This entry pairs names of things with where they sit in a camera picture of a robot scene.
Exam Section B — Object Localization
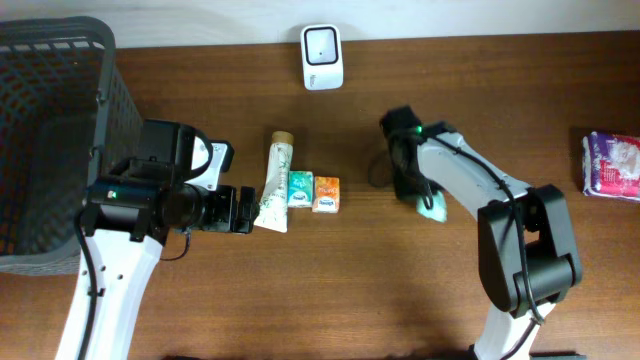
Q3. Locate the white tube wooden cap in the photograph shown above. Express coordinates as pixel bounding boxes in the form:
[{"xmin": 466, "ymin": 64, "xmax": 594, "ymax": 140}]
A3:
[{"xmin": 254, "ymin": 131, "xmax": 294, "ymax": 233}]

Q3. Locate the teal snack pouch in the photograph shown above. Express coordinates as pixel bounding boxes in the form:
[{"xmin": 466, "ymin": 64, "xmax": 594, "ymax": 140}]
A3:
[{"xmin": 416, "ymin": 190, "xmax": 447, "ymax": 223}]

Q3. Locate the teal tissue pack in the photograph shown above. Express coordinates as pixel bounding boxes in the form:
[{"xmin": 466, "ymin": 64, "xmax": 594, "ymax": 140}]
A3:
[{"xmin": 287, "ymin": 171, "xmax": 314, "ymax": 208}]

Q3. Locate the orange tissue pack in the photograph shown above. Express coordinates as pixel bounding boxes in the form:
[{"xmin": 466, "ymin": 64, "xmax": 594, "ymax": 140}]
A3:
[{"xmin": 312, "ymin": 176, "xmax": 340, "ymax": 213}]

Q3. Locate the pink purple pad pack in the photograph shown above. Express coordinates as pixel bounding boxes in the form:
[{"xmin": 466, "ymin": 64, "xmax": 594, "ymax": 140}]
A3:
[{"xmin": 581, "ymin": 131, "xmax": 639, "ymax": 203}]

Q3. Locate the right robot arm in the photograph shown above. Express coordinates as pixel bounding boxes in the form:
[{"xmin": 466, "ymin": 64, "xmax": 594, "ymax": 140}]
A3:
[{"xmin": 379, "ymin": 106, "xmax": 583, "ymax": 359}]

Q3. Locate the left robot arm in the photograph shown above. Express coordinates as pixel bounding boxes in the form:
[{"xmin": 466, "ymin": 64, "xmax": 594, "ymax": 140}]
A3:
[{"xmin": 56, "ymin": 119, "xmax": 259, "ymax": 359}]

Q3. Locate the white barcode scanner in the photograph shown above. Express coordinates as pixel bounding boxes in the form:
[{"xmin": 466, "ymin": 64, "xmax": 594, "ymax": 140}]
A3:
[{"xmin": 300, "ymin": 24, "xmax": 344, "ymax": 91}]

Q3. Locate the grey plastic mesh basket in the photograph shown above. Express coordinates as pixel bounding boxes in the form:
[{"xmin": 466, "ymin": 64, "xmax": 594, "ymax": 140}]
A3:
[{"xmin": 1, "ymin": 16, "xmax": 143, "ymax": 276}]

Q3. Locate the right black cable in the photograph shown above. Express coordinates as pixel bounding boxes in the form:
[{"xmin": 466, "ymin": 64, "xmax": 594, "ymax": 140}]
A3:
[{"xmin": 367, "ymin": 134, "xmax": 546, "ymax": 360}]

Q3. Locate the black cable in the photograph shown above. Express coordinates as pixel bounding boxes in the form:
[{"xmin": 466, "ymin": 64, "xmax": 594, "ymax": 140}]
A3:
[
  {"xmin": 367, "ymin": 134, "xmax": 546, "ymax": 360},
  {"xmin": 72, "ymin": 209, "xmax": 193, "ymax": 360}
]

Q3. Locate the left black cable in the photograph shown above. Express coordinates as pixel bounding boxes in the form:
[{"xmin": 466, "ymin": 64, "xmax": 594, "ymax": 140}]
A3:
[{"xmin": 72, "ymin": 209, "xmax": 193, "ymax": 360}]

